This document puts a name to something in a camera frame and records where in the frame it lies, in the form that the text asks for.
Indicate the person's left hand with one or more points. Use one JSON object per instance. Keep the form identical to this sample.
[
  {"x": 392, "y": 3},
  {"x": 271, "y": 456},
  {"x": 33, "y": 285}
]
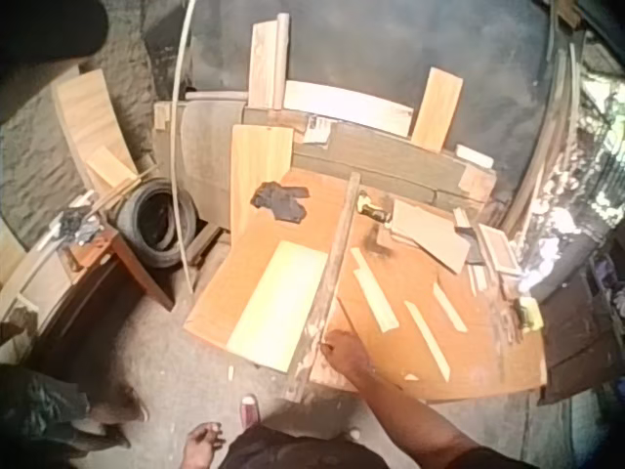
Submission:
[{"x": 197, "y": 447}]

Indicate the person's right hand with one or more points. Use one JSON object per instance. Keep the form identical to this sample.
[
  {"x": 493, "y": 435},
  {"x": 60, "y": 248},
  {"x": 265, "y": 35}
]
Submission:
[{"x": 347, "y": 354}]

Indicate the person's right fingers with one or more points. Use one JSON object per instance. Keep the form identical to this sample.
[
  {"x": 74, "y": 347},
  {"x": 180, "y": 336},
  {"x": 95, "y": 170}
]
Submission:
[{"x": 328, "y": 346}]

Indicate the person's left fingers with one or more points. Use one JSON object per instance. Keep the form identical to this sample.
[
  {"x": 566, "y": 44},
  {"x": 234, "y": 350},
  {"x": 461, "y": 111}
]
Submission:
[{"x": 214, "y": 436}]

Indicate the pale plywood sheet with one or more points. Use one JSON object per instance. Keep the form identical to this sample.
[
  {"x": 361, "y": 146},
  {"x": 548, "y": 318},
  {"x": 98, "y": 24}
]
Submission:
[{"x": 278, "y": 308}]

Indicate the long rough wooden batten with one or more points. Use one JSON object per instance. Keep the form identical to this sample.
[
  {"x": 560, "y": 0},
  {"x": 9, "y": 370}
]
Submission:
[{"x": 337, "y": 264}]

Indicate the small pale wood wedge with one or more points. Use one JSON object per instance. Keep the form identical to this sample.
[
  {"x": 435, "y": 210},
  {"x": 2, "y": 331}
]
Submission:
[{"x": 411, "y": 377}]

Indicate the long thin pale wood strip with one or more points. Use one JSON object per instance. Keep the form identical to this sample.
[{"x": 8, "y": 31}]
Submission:
[{"x": 427, "y": 342}]

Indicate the short pale wood strip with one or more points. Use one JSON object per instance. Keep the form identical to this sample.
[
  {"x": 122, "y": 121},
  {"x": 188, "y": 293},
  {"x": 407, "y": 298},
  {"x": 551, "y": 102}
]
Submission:
[{"x": 449, "y": 307}]

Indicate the brown plywood offcut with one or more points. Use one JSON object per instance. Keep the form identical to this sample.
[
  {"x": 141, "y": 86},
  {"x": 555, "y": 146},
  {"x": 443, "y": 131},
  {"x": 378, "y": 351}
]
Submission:
[{"x": 429, "y": 234}]

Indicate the black crumpled cloth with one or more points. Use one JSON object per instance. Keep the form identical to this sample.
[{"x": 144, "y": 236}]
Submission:
[{"x": 280, "y": 200}]

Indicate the thin wood slats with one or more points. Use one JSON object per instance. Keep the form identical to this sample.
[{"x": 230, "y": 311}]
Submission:
[{"x": 477, "y": 281}]

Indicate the orange plywood panel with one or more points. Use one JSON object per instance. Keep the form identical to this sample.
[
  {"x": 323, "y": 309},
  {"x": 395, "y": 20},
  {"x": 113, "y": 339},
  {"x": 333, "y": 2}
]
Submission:
[{"x": 259, "y": 176}]

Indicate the dark long wooden board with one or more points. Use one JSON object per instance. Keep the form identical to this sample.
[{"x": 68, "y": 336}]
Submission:
[{"x": 386, "y": 163}]

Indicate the small framed wooden panel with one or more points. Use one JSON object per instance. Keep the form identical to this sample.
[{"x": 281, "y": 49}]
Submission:
[{"x": 500, "y": 251}]

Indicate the wooden cabinet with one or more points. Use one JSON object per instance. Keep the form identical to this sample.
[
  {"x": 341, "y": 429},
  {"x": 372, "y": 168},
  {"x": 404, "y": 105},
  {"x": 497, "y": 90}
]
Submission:
[{"x": 73, "y": 293}]

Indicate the yellow sanding block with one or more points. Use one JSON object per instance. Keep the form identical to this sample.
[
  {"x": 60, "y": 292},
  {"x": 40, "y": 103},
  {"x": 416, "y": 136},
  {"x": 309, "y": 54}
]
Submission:
[{"x": 529, "y": 312}]

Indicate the black rubber tyre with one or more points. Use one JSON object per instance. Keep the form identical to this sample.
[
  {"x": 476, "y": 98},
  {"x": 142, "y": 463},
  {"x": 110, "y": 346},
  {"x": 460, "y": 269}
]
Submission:
[{"x": 156, "y": 225}]

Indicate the crumpled white paper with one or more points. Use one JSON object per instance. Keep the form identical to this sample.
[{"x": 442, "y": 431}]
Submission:
[{"x": 317, "y": 129}]

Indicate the grey-brown hardboard panel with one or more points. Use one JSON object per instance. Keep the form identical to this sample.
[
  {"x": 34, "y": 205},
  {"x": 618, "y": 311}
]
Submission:
[{"x": 207, "y": 151}]

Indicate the small pale wood block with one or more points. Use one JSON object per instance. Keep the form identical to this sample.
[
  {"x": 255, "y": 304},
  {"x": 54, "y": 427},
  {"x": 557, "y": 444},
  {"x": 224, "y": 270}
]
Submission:
[{"x": 473, "y": 155}]

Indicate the white curved board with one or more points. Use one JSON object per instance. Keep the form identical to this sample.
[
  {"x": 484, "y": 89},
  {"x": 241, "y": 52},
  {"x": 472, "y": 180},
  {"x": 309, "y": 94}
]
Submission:
[{"x": 346, "y": 105}]

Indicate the white curved pipe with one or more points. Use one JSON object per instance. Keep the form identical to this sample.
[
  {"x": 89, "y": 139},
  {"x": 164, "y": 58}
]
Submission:
[{"x": 177, "y": 146}]

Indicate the heap of clutter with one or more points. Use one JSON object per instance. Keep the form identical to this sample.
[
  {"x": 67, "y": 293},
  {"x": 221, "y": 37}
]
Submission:
[{"x": 75, "y": 227}]

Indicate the dark shelf with clutter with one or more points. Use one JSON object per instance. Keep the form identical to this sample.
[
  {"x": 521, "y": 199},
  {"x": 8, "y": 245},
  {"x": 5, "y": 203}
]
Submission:
[{"x": 583, "y": 332}]

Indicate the upright orange wooden plank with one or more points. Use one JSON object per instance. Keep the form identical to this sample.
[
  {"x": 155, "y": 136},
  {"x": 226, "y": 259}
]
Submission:
[{"x": 437, "y": 110}]

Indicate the upright pale wooden plank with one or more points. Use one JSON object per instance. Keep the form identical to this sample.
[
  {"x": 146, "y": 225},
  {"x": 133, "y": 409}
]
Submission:
[{"x": 262, "y": 66}]

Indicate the round wooden pole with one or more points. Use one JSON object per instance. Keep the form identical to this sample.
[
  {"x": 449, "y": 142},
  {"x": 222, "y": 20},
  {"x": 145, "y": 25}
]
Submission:
[{"x": 280, "y": 61}]

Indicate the bundle of wood strips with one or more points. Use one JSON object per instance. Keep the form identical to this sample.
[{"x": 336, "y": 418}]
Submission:
[{"x": 552, "y": 146}]

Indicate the curved light plywood board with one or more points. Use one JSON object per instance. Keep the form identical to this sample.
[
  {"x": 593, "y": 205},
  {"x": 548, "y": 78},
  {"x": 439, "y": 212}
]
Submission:
[{"x": 90, "y": 127}]

